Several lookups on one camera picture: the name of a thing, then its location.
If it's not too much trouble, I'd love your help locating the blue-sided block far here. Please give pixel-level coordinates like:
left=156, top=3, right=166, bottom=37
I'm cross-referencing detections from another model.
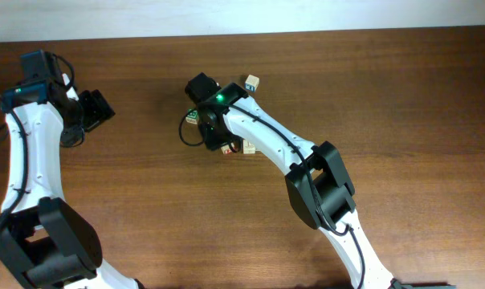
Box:
left=244, top=75, right=260, bottom=92

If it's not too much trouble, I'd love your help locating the plain wooden block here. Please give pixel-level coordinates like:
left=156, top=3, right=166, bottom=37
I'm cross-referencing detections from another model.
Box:
left=242, top=140, right=257, bottom=154

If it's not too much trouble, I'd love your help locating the red-sided block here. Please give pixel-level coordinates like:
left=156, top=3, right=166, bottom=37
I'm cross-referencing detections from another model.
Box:
left=221, top=145, right=233, bottom=154

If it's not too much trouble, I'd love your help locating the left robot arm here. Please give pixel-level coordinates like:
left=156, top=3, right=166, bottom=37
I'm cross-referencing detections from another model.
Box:
left=0, top=50, right=143, bottom=289

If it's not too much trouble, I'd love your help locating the green B wooden block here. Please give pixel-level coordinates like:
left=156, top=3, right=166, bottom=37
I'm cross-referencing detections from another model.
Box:
left=185, top=109, right=199, bottom=124

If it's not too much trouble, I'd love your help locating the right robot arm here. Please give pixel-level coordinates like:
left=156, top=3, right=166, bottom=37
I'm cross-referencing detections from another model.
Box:
left=185, top=73, right=395, bottom=288

